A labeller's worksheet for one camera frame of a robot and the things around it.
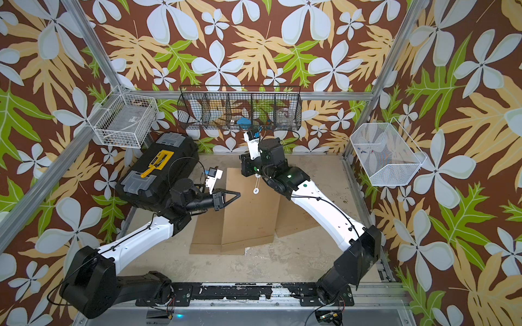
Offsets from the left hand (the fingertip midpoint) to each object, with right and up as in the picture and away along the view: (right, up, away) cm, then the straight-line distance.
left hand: (240, 194), depth 73 cm
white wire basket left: (-50, +30, +12) cm, 60 cm away
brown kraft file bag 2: (-16, -20, +19) cm, 32 cm away
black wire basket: (-3, +40, +25) cm, 47 cm away
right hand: (0, +14, -1) cm, 14 cm away
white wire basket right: (+61, +15, +11) cm, 64 cm away
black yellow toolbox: (-41, +4, +14) cm, 44 cm away
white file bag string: (+6, +1, +3) cm, 6 cm away
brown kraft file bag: (+22, -14, +18) cm, 31 cm away
